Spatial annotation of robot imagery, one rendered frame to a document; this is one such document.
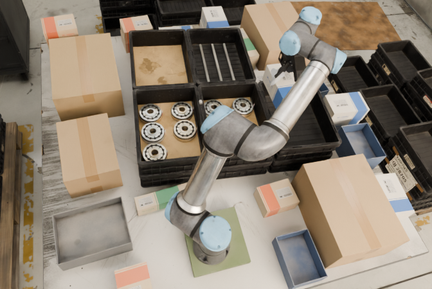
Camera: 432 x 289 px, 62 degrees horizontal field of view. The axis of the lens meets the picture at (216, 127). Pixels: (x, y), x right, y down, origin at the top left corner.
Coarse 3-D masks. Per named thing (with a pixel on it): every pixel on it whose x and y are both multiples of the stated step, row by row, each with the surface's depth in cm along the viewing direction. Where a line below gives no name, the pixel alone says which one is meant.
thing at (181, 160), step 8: (144, 88) 164; (152, 88) 165; (160, 88) 165; (168, 88) 166; (176, 88) 166; (184, 88) 167; (136, 104) 158; (200, 104) 162; (136, 112) 156; (200, 112) 160; (136, 120) 155; (136, 128) 151; (136, 136) 149; (136, 144) 146; (160, 160) 143; (168, 160) 144; (176, 160) 144; (184, 160) 145; (192, 160) 146
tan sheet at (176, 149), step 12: (168, 108) 171; (192, 108) 173; (168, 120) 167; (192, 120) 169; (168, 132) 163; (144, 144) 158; (168, 144) 160; (180, 144) 160; (192, 144) 161; (168, 156) 156; (180, 156) 157
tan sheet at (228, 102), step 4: (204, 100) 177; (220, 100) 178; (224, 100) 178; (228, 100) 179; (232, 100) 179; (224, 104) 177; (228, 104) 177; (252, 112) 176; (248, 116) 174; (252, 116) 174; (252, 120) 173; (256, 124) 172
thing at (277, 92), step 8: (272, 64) 152; (280, 64) 153; (264, 72) 155; (264, 80) 157; (280, 80) 147; (288, 80) 148; (272, 88) 150; (280, 88) 145; (288, 88) 145; (272, 96) 151; (280, 96) 144
